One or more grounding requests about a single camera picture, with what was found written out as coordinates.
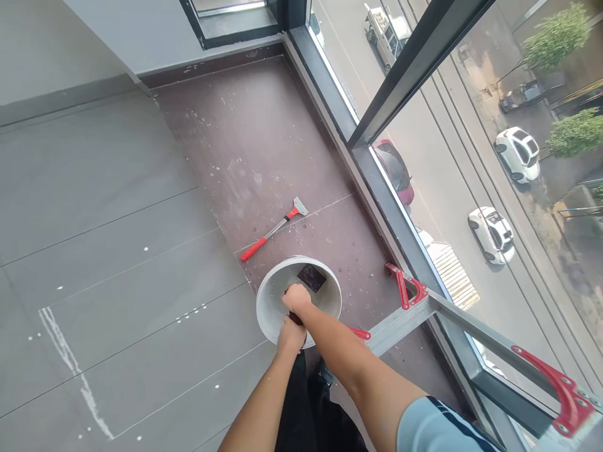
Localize person's right hand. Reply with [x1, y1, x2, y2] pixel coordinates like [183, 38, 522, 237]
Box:
[282, 284, 313, 314]

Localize dark red tool handle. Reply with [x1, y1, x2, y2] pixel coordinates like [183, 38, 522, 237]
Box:
[285, 291, 305, 328]

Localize green tree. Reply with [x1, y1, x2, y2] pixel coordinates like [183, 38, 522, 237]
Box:
[545, 107, 603, 159]
[521, 3, 593, 73]

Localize aluminium ladder with red brackets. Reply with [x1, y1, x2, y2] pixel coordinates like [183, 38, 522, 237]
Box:
[346, 261, 603, 452]

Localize person's left hand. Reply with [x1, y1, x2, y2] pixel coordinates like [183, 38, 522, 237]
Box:
[275, 316, 308, 355]

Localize white pickup truck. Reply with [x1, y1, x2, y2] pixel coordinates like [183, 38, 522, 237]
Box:
[363, 4, 411, 75]

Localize white car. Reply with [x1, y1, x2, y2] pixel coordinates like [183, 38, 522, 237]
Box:
[467, 207, 516, 266]
[493, 126, 541, 185]

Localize white plastic bucket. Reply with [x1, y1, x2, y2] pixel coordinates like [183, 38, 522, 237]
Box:
[256, 256, 343, 350]

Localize dark small vehicle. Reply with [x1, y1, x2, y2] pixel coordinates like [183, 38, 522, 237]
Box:
[498, 80, 543, 114]

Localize red handled metal scraper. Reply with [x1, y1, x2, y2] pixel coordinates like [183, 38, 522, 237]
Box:
[240, 196, 310, 262]

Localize red car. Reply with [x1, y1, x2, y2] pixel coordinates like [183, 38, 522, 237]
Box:
[373, 139, 416, 207]

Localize truck with slatted bed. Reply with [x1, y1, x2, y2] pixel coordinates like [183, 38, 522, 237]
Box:
[416, 227, 481, 312]

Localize black window frame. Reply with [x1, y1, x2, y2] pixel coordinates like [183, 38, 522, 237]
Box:
[178, 0, 603, 452]

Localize black sponge block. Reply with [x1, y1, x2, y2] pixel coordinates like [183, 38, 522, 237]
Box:
[296, 263, 329, 294]

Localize person's legs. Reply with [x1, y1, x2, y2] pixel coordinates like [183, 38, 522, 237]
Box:
[274, 350, 371, 452]

